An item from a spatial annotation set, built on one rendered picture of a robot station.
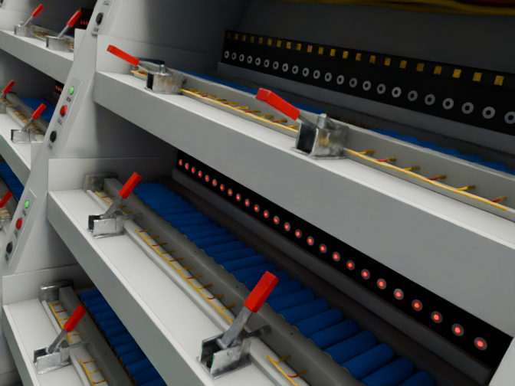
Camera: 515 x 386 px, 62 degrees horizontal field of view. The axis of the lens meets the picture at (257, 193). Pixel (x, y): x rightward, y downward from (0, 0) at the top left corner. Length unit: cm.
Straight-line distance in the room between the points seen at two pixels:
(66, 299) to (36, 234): 11
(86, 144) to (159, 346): 38
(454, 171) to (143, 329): 31
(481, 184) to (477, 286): 8
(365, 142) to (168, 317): 25
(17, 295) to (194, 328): 42
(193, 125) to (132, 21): 30
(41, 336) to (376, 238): 54
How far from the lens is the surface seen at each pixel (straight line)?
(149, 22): 72
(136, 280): 49
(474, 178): 32
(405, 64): 51
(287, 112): 31
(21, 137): 96
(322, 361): 38
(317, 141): 33
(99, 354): 64
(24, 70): 139
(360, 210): 30
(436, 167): 33
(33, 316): 76
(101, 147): 72
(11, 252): 79
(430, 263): 27
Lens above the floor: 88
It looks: 5 degrees down
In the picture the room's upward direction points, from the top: 24 degrees clockwise
